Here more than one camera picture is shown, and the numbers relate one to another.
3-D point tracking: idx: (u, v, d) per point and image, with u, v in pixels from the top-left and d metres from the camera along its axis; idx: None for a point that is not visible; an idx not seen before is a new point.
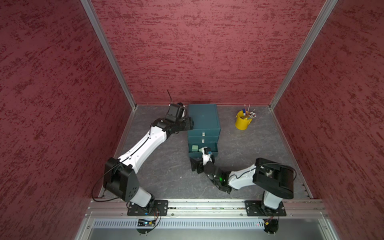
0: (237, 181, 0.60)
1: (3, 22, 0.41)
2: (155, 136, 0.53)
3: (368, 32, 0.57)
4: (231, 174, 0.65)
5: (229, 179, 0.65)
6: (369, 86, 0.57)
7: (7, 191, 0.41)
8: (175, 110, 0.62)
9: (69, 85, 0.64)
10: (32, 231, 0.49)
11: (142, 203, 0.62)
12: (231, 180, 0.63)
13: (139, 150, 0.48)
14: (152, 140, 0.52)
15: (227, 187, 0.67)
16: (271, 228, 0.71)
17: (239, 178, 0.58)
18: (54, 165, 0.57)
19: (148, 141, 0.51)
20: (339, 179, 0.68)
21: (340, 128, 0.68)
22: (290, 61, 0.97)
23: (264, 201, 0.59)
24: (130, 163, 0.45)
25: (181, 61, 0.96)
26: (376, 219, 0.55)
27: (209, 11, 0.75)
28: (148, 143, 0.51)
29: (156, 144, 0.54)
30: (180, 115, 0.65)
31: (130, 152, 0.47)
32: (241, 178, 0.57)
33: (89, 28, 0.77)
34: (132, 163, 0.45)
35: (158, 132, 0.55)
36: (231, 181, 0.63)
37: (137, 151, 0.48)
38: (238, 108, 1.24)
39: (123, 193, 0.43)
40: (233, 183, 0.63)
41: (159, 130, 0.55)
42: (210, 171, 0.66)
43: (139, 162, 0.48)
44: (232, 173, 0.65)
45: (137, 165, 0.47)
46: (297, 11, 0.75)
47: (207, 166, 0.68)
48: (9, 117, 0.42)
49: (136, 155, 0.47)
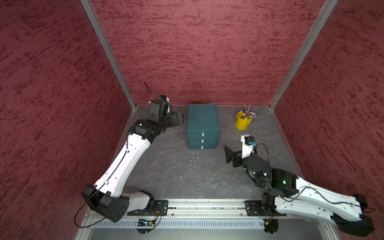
0: (325, 203, 0.45)
1: (3, 22, 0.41)
2: (134, 148, 0.45)
3: (368, 32, 0.57)
4: (304, 187, 0.47)
5: (301, 190, 0.47)
6: (369, 86, 0.57)
7: (7, 191, 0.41)
8: (157, 108, 0.52)
9: (69, 85, 0.64)
10: (32, 231, 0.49)
11: (141, 205, 0.62)
12: (307, 195, 0.46)
13: (118, 171, 0.42)
14: (130, 155, 0.44)
15: (281, 190, 0.48)
16: (271, 228, 0.71)
17: (334, 204, 0.44)
18: (54, 164, 0.57)
19: (126, 155, 0.44)
20: (338, 179, 0.68)
21: (340, 128, 0.68)
22: (290, 61, 0.97)
23: (277, 207, 0.63)
24: (108, 189, 0.39)
25: (181, 61, 0.96)
26: (376, 219, 0.55)
27: (209, 11, 0.75)
28: (126, 159, 0.44)
29: (137, 156, 0.47)
30: (163, 112, 0.55)
31: (107, 176, 0.41)
32: (335, 205, 0.44)
33: (89, 28, 0.77)
34: (110, 189, 0.39)
35: (137, 141, 0.46)
36: (305, 194, 0.46)
37: (115, 173, 0.42)
38: (238, 108, 1.24)
39: (110, 218, 0.40)
40: (304, 197, 0.47)
41: (138, 138, 0.47)
42: (256, 167, 0.47)
43: (120, 184, 0.42)
44: (307, 184, 0.48)
45: (118, 188, 0.42)
46: (297, 11, 0.75)
47: (252, 161, 0.49)
48: (9, 117, 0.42)
49: (114, 178, 0.41)
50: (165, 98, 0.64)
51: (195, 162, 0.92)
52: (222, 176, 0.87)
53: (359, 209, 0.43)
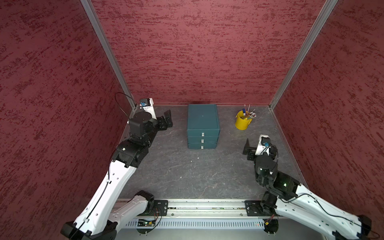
0: (322, 213, 0.47)
1: (3, 22, 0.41)
2: (117, 178, 0.41)
3: (368, 32, 0.57)
4: (304, 194, 0.50)
5: (300, 196, 0.50)
6: (369, 86, 0.57)
7: (7, 191, 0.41)
8: (136, 128, 0.45)
9: (69, 85, 0.64)
10: (32, 231, 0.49)
11: (139, 210, 0.61)
12: (305, 202, 0.49)
13: (99, 206, 0.39)
14: (112, 186, 0.41)
15: (280, 191, 0.52)
16: (271, 228, 0.71)
17: (332, 216, 0.46)
18: (54, 164, 0.57)
19: (108, 188, 0.40)
20: (338, 179, 0.68)
21: (340, 128, 0.68)
22: (290, 61, 0.97)
23: (277, 207, 0.63)
24: (88, 228, 0.36)
25: (181, 61, 0.96)
26: (376, 219, 0.55)
27: (209, 11, 0.75)
28: (108, 192, 0.40)
29: (121, 184, 0.44)
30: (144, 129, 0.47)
31: (88, 211, 0.38)
32: (333, 218, 0.46)
33: (89, 28, 0.77)
34: (91, 227, 0.37)
35: (120, 170, 0.42)
36: (303, 200, 0.49)
37: (96, 208, 0.38)
38: (238, 108, 1.24)
39: None
40: (301, 202, 0.49)
41: (121, 166, 0.43)
42: (265, 165, 0.52)
43: (102, 220, 0.39)
44: (308, 192, 0.50)
45: (100, 225, 0.39)
46: (297, 11, 0.75)
47: (264, 158, 0.54)
48: (9, 117, 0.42)
49: (95, 214, 0.38)
50: (148, 100, 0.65)
51: (195, 162, 0.92)
52: (222, 176, 0.87)
53: (358, 228, 0.44)
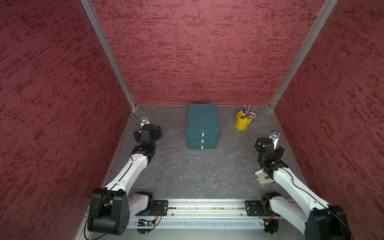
0: (290, 185, 0.52)
1: (3, 22, 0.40)
2: (138, 161, 0.55)
3: (368, 32, 0.57)
4: (284, 169, 0.58)
5: (280, 170, 0.58)
6: (369, 86, 0.57)
7: (7, 191, 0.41)
8: (146, 134, 0.63)
9: (69, 85, 0.64)
10: (32, 231, 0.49)
11: (142, 205, 0.62)
12: (281, 175, 0.56)
13: (126, 175, 0.49)
14: (135, 165, 0.54)
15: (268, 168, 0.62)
16: (271, 228, 0.71)
17: (297, 188, 0.50)
18: (54, 164, 0.57)
19: (132, 166, 0.53)
20: (338, 179, 0.68)
21: (340, 128, 0.68)
22: (290, 61, 0.97)
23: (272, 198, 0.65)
24: (120, 187, 0.45)
25: (181, 61, 0.96)
26: (376, 219, 0.55)
27: (209, 11, 0.75)
28: (132, 168, 0.52)
29: (140, 167, 0.56)
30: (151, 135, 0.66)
31: (117, 179, 0.47)
32: (298, 191, 0.49)
33: (89, 28, 0.77)
34: (121, 187, 0.45)
35: (139, 156, 0.58)
36: (281, 174, 0.56)
37: (124, 176, 0.48)
38: (238, 108, 1.24)
39: (116, 222, 0.40)
40: (279, 176, 0.56)
41: (139, 155, 0.58)
42: (262, 141, 0.66)
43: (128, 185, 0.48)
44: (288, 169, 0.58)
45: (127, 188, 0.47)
46: (297, 11, 0.75)
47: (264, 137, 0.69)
48: (9, 117, 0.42)
49: (124, 180, 0.47)
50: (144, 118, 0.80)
51: (195, 162, 0.92)
52: (222, 176, 0.87)
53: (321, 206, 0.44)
